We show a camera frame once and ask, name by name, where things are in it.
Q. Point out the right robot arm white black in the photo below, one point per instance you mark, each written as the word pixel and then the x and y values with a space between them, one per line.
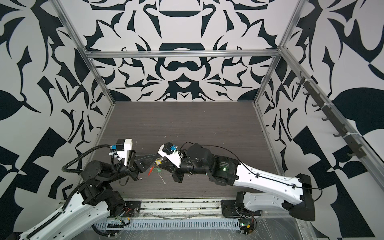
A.
pixel 295 193

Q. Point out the aluminium frame crossbar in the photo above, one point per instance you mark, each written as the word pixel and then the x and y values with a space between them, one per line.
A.
pixel 181 54

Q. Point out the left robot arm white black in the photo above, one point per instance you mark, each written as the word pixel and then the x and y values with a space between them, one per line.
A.
pixel 93 199

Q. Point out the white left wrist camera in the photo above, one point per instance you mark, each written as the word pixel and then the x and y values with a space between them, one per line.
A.
pixel 121 150

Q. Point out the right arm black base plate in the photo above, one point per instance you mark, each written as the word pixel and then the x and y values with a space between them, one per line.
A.
pixel 232 209

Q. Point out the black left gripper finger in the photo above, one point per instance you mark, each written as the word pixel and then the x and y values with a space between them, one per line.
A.
pixel 145 157
pixel 144 165

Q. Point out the white slotted cable duct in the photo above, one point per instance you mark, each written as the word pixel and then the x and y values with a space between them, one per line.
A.
pixel 187 224

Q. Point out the black wall hook rail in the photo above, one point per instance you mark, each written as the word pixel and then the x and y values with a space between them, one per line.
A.
pixel 333 115

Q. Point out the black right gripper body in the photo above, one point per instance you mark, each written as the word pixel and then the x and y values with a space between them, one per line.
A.
pixel 179 174

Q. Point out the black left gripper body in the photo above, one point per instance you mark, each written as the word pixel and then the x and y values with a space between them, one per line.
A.
pixel 130 169

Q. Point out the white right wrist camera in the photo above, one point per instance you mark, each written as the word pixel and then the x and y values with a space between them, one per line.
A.
pixel 170 151

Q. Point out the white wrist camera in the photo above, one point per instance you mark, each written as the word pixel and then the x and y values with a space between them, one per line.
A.
pixel 121 150
pixel 170 151

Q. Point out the red key tag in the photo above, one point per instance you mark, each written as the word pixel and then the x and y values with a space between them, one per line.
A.
pixel 150 171

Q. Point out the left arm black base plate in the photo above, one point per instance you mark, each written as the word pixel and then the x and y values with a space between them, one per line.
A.
pixel 131 209

